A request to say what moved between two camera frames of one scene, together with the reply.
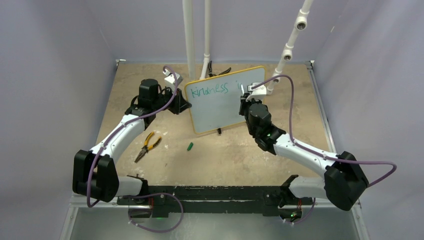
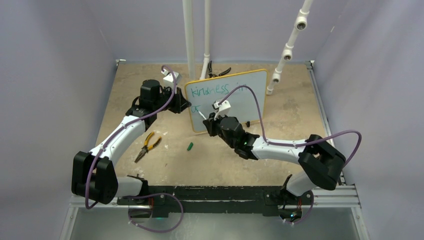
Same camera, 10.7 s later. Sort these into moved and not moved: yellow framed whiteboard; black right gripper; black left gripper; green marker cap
Moved: black right gripper
Not moved: green marker cap; yellow framed whiteboard; black left gripper
